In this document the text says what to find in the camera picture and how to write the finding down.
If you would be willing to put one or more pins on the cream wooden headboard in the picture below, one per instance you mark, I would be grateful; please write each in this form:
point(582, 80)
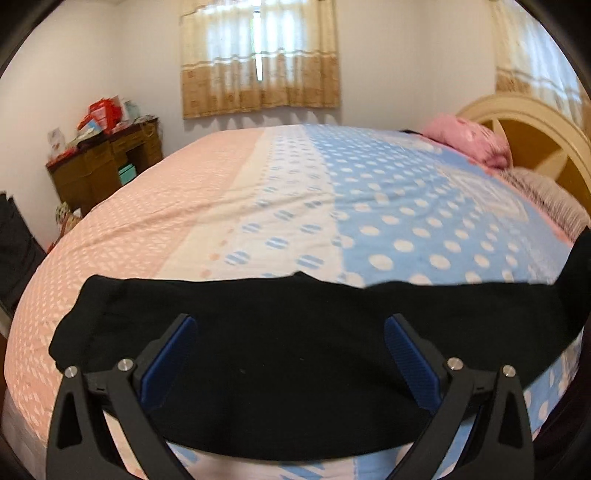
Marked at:
point(521, 108)

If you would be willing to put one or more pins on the black folding chair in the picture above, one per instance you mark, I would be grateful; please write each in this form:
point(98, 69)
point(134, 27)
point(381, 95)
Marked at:
point(18, 249)

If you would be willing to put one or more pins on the patterned bag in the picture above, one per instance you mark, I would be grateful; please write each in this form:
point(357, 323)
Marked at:
point(68, 216)

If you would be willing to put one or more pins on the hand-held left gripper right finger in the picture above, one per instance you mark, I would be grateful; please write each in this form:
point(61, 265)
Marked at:
point(411, 360)

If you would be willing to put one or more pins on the teal box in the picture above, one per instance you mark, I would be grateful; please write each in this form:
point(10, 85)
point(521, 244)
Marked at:
point(127, 173)

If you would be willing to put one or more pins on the black pants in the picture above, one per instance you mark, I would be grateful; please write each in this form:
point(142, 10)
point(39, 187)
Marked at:
point(286, 332)

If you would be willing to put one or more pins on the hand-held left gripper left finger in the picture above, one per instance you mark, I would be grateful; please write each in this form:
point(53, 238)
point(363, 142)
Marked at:
point(168, 360)

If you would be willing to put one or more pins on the striped pillow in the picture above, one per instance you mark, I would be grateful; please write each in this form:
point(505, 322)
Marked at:
point(549, 198)

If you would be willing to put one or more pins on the brown wooden desk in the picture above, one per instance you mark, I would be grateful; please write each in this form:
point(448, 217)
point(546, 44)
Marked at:
point(92, 170)

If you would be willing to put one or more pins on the beige patterned window curtain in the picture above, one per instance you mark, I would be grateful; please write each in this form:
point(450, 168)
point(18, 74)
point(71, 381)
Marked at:
point(531, 55)
point(258, 83)

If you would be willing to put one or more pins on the pink blue polka dot bedspread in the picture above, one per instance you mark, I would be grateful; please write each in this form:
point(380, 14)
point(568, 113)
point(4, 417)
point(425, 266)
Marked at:
point(277, 194)

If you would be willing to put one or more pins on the pink pillow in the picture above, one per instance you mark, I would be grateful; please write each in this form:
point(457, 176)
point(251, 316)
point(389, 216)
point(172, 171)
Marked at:
point(466, 138)

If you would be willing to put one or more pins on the pale teal gift bag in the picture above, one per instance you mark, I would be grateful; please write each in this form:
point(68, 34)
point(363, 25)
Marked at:
point(131, 110)

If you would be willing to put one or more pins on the red gift bag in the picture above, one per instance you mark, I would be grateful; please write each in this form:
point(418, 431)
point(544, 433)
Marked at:
point(105, 115)

